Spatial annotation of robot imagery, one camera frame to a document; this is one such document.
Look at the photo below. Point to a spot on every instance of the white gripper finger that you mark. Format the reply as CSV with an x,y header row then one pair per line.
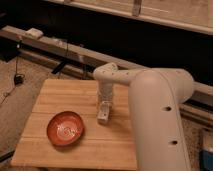
x,y
99,104
110,106

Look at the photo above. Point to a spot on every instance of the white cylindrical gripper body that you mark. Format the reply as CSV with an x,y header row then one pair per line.
x,y
105,92

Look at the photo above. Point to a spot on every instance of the white plastic bottle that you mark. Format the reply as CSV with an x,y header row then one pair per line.
x,y
103,115

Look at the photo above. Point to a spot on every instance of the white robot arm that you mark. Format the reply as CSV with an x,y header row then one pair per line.
x,y
154,96

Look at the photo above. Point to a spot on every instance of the orange ceramic bowl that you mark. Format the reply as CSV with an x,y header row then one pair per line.
x,y
65,128

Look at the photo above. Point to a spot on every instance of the long wooden beam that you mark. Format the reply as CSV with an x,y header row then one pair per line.
x,y
203,93

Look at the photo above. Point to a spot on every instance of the small white box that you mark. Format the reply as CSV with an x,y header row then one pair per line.
x,y
35,33

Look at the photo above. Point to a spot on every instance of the blue and white box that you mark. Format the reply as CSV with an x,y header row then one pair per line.
x,y
206,153

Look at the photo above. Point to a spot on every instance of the wooden rail post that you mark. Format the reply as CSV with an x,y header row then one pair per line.
x,y
136,7

